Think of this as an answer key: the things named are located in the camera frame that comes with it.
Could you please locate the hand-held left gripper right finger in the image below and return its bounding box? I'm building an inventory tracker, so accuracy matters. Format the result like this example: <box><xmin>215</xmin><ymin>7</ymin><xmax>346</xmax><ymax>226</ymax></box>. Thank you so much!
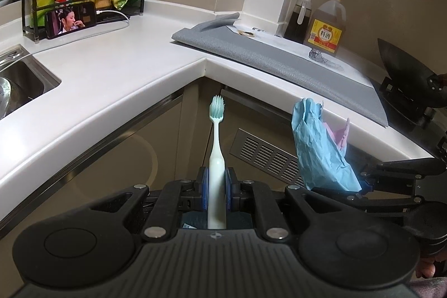
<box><xmin>226</xmin><ymin>167</ymin><xmax>350</xmax><ymax>243</ymax></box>

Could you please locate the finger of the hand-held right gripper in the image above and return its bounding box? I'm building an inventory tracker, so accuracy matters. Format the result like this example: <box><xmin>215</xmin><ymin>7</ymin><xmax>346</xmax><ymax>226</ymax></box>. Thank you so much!
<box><xmin>311</xmin><ymin>187</ymin><xmax>426</xmax><ymax>215</ymax></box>
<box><xmin>360</xmin><ymin>156</ymin><xmax>447</xmax><ymax>196</ymax></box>

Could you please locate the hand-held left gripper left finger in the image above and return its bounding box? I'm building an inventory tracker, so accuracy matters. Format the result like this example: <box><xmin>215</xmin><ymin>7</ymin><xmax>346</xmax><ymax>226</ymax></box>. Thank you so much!
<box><xmin>90</xmin><ymin>167</ymin><xmax>209</xmax><ymax>243</ymax></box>

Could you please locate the pale green toothbrush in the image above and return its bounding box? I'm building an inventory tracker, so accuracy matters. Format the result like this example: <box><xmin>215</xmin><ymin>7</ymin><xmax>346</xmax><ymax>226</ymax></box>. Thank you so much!
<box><xmin>207</xmin><ymin>94</ymin><xmax>227</xmax><ymax>230</ymax></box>

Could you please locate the pink paper scrap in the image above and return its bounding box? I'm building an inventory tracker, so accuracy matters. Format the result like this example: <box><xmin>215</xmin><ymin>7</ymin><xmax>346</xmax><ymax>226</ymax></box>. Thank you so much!
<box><xmin>324</xmin><ymin>116</ymin><xmax>351</xmax><ymax>156</ymax></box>

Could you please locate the blue paper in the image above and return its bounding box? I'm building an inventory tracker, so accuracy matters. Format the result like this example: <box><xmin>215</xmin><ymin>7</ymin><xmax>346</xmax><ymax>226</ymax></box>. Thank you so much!
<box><xmin>291</xmin><ymin>97</ymin><xmax>363</xmax><ymax>193</ymax></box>

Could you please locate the person's right hand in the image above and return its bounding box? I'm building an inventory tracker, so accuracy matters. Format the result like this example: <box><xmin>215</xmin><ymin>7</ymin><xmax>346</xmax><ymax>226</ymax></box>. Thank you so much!
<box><xmin>417</xmin><ymin>249</ymin><xmax>447</xmax><ymax>281</ymax></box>

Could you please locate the metal cabinet vent grille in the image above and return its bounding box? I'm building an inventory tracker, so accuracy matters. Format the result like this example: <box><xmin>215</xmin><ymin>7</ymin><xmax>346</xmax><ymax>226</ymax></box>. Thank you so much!
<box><xmin>229</xmin><ymin>128</ymin><xmax>305</xmax><ymax>187</ymax></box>

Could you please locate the black wok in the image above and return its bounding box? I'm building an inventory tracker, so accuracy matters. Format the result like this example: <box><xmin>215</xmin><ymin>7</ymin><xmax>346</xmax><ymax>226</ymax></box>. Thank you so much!
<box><xmin>376</xmin><ymin>37</ymin><xmax>447</xmax><ymax>109</ymax></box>

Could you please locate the grey mat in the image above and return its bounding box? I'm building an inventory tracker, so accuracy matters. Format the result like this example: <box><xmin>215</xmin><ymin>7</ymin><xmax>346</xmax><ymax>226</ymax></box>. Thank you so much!
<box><xmin>171</xmin><ymin>12</ymin><xmax>389</xmax><ymax>128</ymax></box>

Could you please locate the white paper with black drawing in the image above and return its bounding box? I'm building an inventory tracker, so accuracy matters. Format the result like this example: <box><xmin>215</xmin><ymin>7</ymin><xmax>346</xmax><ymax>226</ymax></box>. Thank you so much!
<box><xmin>226</xmin><ymin>25</ymin><xmax>378</xmax><ymax>88</ymax></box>

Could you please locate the large jug with yellow label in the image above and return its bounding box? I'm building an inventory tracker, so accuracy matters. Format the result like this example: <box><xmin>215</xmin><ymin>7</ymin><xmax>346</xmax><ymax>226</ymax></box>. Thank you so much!
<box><xmin>303</xmin><ymin>0</ymin><xmax>347</xmax><ymax>56</ymax></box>

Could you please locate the dark sauce dispenser bottle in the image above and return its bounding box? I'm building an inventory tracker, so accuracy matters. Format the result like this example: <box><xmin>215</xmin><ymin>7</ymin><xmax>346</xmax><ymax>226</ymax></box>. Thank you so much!
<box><xmin>283</xmin><ymin>0</ymin><xmax>312</xmax><ymax>44</ymax></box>

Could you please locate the stainless steel sink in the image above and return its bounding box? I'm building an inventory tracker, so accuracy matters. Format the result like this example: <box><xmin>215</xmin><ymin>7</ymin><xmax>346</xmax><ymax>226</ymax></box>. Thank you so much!
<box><xmin>0</xmin><ymin>43</ymin><xmax>62</xmax><ymax>121</ymax></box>

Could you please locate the black smartphone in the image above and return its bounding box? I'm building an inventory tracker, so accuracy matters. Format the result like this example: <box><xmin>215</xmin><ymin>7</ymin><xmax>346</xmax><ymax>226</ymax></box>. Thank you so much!
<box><xmin>46</xmin><ymin>1</ymin><xmax>97</xmax><ymax>40</ymax></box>

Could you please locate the metal pot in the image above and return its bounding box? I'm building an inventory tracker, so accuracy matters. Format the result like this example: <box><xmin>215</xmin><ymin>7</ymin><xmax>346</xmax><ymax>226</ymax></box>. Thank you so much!
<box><xmin>0</xmin><ymin>76</ymin><xmax>22</xmax><ymax>118</ymax></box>

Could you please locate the white charging cable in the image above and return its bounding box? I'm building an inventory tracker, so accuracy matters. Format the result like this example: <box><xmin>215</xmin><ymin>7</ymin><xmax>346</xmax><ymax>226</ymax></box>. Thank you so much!
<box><xmin>96</xmin><ymin>9</ymin><xmax>131</xmax><ymax>32</ymax></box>

